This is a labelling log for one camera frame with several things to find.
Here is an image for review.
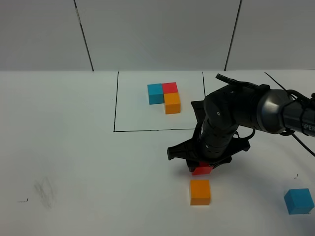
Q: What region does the loose blue cube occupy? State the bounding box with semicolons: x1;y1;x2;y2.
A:
284;188;315;215

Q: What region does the orange template cube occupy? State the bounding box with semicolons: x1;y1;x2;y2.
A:
164;92;181;115

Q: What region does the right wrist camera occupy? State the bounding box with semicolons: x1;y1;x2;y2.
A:
191;100;206;123

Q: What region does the red template cube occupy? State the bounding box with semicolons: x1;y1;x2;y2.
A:
162;82;178;94

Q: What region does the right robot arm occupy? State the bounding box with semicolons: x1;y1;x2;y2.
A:
167;85;315;172

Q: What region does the blue template cube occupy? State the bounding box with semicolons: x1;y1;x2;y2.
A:
147;83;164;105

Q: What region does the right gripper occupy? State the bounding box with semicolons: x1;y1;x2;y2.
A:
167;122;251;172

